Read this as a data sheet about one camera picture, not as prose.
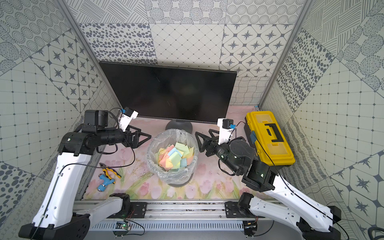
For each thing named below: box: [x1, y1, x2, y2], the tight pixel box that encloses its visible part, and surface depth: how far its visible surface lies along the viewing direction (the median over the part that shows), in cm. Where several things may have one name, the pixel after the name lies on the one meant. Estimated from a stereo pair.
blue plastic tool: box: [97, 174, 116, 193], surface depth 82 cm
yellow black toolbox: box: [244, 111, 296, 170], surface depth 87 cm
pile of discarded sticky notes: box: [155, 142, 195, 171], surface depth 73 cm
